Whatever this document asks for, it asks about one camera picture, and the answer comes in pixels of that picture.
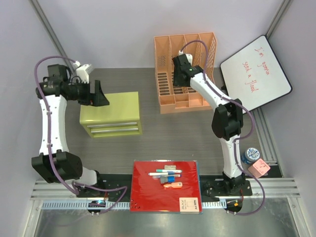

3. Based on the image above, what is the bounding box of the red A4 folder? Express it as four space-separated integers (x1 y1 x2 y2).
130 160 202 214

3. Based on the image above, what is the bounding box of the orange plastic file organizer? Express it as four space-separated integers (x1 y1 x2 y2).
154 32 217 114

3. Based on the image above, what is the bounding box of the blue patterned tape roll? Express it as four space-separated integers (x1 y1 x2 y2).
241 148 260 164

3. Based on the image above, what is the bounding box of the teal capped white pen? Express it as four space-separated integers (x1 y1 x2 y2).
156 169 182 173

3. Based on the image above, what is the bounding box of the blue tipped white pen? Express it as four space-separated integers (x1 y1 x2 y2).
167 174 181 178

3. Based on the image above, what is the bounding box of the small whiteboard with writing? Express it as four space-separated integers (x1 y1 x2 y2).
220 35 292 111

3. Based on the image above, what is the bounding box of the purple cable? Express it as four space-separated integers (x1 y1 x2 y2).
34 56 128 215
178 39 266 215

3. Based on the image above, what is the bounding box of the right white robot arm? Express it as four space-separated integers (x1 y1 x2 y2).
172 52 245 195

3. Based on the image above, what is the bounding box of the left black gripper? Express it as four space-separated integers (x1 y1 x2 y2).
68 79 110 107

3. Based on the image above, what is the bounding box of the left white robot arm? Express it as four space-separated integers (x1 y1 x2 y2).
31 61 110 197

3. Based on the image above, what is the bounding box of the white marker pen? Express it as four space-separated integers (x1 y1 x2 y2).
148 172 169 177

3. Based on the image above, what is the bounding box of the pink cube block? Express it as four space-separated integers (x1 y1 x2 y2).
248 158 271 178

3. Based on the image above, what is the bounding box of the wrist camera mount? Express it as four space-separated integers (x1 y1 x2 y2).
73 61 94 84
178 50 193 64

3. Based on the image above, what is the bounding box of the blue and grey marker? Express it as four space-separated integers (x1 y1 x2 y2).
159 176 175 184

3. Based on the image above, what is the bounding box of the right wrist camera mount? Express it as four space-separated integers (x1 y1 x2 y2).
178 50 193 64

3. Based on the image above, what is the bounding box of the small white eraser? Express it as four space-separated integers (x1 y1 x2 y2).
164 165 176 170

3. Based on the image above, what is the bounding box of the green metal drawer cabinet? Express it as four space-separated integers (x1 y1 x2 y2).
79 91 142 138

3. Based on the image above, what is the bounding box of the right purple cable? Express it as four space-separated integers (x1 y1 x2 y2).
178 39 266 215

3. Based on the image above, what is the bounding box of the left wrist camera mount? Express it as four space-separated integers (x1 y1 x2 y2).
73 61 94 84

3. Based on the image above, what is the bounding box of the orange highlighter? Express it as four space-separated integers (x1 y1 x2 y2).
163 182 183 189

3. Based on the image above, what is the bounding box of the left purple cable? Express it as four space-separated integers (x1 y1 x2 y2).
34 56 128 215

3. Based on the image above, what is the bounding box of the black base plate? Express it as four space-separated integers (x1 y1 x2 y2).
45 172 253 198

